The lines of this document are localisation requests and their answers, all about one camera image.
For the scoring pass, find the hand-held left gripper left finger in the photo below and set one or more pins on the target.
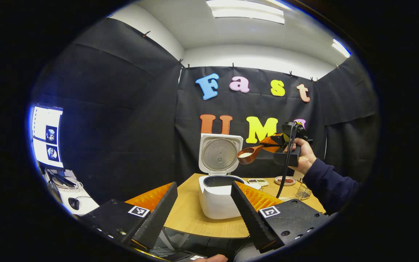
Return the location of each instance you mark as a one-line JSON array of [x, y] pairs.
[[158, 214]]

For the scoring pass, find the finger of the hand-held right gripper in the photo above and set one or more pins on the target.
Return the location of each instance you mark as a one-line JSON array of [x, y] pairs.
[[274, 148], [271, 139]]

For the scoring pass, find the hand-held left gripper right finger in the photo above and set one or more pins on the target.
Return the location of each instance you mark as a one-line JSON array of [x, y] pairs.
[[249, 214]]

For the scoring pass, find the brown wooden spoon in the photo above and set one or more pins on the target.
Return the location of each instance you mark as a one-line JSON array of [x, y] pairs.
[[247, 154]]

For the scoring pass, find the white rice cooker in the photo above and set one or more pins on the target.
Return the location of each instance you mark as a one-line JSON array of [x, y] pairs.
[[216, 202]]

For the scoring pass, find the white round plate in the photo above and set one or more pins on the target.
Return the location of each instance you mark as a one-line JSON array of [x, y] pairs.
[[286, 181]]

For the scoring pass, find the white divided side dish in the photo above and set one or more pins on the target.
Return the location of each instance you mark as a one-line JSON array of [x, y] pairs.
[[258, 182]]

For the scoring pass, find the white side desk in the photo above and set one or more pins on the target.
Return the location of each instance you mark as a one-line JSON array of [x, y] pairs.
[[86, 207]]

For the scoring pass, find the black computer mouse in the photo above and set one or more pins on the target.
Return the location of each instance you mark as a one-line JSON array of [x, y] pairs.
[[74, 203]]

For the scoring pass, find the black backdrop cloth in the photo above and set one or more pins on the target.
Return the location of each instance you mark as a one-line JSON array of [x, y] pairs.
[[122, 109]]

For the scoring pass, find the small ceiling light panel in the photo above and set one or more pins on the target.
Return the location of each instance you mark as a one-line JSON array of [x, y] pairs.
[[341, 48]]

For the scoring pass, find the large ceiling light panel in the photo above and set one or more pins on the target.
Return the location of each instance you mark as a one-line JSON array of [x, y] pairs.
[[246, 11]]

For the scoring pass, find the computer monitor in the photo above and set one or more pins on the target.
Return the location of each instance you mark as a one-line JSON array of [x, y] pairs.
[[47, 136]]

